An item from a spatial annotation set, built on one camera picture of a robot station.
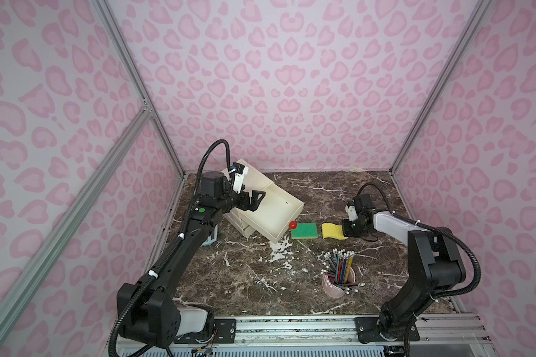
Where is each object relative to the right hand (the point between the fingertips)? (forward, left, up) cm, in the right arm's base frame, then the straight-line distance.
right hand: (346, 230), depth 96 cm
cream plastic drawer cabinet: (+11, +38, +20) cm, 45 cm away
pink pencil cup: (-27, +10, +8) cm, 30 cm away
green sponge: (-1, +18, +1) cm, 18 cm away
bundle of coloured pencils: (-19, +8, +11) cm, 24 cm away
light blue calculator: (-6, +57, +2) cm, 58 cm away
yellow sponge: (0, +6, 0) cm, 6 cm away
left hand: (+2, +37, +26) cm, 45 cm away
